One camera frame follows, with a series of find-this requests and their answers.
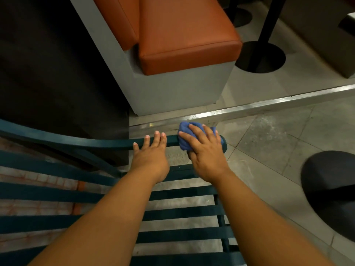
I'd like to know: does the person's left hand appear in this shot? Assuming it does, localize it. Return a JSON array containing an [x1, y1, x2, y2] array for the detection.
[[129, 131, 170, 185]]

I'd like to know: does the person's right hand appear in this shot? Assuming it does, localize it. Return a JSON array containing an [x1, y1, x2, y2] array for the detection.
[[178, 123, 232, 185]]

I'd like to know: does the beige square table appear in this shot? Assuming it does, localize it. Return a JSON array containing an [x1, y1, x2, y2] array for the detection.
[[301, 151, 355, 243]]

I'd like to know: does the orange lattice wall panel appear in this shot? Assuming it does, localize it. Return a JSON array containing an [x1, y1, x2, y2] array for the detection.
[[0, 137, 87, 252]]

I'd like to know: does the metal floor edge strip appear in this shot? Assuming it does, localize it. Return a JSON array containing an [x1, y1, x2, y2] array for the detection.
[[129, 84, 355, 130]]

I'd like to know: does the orange cushioned bench grey base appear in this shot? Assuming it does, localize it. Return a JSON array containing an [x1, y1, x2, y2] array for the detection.
[[68, 0, 243, 117]]

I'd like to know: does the beige table with black legs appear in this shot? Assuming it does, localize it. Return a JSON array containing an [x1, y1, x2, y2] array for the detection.
[[222, 0, 288, 74]]

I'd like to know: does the dark planter box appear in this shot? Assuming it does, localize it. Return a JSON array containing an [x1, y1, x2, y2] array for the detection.
[[0, 0, 131, 171]]

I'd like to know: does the person's left forearm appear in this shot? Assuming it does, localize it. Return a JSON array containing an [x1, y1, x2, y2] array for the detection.
[[27, 168, 159, 266]]

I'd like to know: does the person's right forearm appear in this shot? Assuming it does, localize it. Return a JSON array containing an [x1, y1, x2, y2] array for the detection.
[[212, 168, 336, 266]]

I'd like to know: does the dark green metal chair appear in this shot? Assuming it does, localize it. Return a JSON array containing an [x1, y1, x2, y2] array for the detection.
[[0, 119, 247, 266]]

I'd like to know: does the blue cleaning cloth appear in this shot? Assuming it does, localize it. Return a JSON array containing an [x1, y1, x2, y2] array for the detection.
[[177, 122, 220, 161]]

